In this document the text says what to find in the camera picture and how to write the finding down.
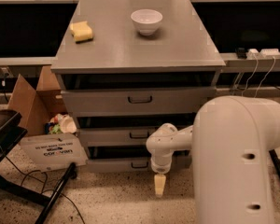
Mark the white power strip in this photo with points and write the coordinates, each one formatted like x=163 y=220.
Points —
x=254 y=54

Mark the grey drawer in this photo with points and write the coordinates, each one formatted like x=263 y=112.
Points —
x=115 y=135
x=141 y=164
x=136 y=101

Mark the yellow sponge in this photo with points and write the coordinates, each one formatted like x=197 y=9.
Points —
x=81 y=31

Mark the brown cardboard box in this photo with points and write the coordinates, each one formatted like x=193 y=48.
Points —
x=37 y=106

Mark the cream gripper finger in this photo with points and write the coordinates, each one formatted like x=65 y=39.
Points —
x=159 y=182

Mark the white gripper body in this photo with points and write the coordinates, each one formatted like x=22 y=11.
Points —
x=160 y=166

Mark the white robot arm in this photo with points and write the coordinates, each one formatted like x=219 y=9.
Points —
x=229 y=142

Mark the grey drawer cabinet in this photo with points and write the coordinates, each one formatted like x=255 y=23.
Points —
x=179 y=54

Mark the grey middle drawer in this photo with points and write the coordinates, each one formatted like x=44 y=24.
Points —
x=115 y=135

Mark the grey bottom drawer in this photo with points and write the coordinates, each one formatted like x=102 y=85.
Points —
x=141 y=164

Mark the grey top drawer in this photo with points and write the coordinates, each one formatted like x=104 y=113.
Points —
x=136 y=101

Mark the black power adapter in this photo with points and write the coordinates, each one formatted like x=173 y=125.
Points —
x=240 y=52

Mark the white ceramic bowl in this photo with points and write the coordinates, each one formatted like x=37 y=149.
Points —
x=146 y=21

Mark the crumpled trash in box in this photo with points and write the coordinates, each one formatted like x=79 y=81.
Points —
x=60 y=124

